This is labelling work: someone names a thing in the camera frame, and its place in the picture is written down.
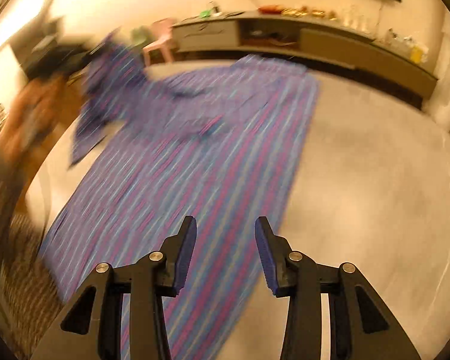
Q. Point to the pink plastic chair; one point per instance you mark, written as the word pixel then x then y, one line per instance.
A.
pixel 162 30

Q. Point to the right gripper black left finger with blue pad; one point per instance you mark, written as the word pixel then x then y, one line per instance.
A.
pixel 89 325

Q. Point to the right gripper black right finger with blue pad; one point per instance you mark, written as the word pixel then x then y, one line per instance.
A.
pixel 361 324

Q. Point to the yellow box on cabinet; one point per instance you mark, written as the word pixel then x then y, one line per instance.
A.
pixel 416 54

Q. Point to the grey knitted sleeve forearm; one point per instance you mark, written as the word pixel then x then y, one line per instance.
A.
pixel 28 293

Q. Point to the person's left hand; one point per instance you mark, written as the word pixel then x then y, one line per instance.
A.
pixel 32 116

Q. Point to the green plastic chair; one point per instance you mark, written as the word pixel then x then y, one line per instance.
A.
pixel 141 37

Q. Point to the long grey low cabinet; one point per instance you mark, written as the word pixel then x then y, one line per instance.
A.
pixel 306 38

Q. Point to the green object on cabinet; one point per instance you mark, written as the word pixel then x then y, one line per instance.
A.
pixel 205 14

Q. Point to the blue pink plaid shirt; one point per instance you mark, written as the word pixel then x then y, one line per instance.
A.
pixel 221 144

